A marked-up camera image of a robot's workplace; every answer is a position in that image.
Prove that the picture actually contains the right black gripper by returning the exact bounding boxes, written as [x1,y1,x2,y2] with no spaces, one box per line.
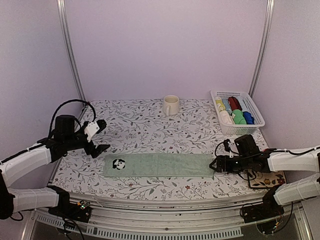
[210,154,252,174]

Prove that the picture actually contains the cream white towel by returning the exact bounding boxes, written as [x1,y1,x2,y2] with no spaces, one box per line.
[219,110,235,125]

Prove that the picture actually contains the mint green towel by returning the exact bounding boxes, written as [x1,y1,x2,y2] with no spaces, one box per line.
[103,153,215,178]

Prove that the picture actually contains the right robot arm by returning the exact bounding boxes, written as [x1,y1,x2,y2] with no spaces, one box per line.
[209,134,320,221]

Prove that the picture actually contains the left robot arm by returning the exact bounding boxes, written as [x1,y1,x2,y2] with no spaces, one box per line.
[0,112,110,223]

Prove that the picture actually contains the floral square plate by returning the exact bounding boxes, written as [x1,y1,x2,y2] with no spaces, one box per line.
[246,170,287,189]

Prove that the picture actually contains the green rolled towel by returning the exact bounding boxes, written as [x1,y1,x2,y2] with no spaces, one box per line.
[232,109,247,125]

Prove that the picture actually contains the white plastic basket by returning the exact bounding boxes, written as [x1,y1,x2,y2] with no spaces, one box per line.
[210,90,265,135]

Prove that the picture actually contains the floral table mat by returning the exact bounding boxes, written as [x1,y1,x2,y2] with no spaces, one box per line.
[51,99,257,201]

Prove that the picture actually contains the red rolled towel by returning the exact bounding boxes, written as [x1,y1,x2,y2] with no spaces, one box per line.
[227,96,242,111]

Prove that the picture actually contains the light blue rolled towel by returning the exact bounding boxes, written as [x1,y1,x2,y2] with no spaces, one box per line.
[222,98,232,115]

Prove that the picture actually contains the yellow rolled towel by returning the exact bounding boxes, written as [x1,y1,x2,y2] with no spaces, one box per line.
[215,97,226,112]

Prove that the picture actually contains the cream ceramic mug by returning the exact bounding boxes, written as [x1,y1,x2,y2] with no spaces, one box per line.
[162,95,180,116]

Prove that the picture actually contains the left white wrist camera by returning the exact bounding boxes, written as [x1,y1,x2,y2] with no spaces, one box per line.
[83,119,107,143]

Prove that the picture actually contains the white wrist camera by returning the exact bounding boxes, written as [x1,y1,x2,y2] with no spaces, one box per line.
[83,119,107,143]
[223,139,231,153]

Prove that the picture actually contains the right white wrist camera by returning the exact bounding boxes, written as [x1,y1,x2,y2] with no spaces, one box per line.
[223,139,231,153]

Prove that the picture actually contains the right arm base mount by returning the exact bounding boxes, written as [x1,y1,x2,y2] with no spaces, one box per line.
[239,200,285,223]

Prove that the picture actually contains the aluminium front rail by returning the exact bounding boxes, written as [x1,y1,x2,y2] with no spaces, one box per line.
[21,192,313,240]

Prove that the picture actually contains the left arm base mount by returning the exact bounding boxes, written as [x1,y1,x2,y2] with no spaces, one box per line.
[48,200,92,223]

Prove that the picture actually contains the left aluminium frame post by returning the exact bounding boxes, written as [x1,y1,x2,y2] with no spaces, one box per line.
[56,0,87,103]

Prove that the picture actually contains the aluminium frame post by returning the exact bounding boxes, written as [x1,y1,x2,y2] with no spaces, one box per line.
[56,0,87,103]
[248,0,275,98]

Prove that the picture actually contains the right aluminium frame post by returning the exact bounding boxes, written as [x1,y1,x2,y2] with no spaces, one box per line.
[248,0,275,98]

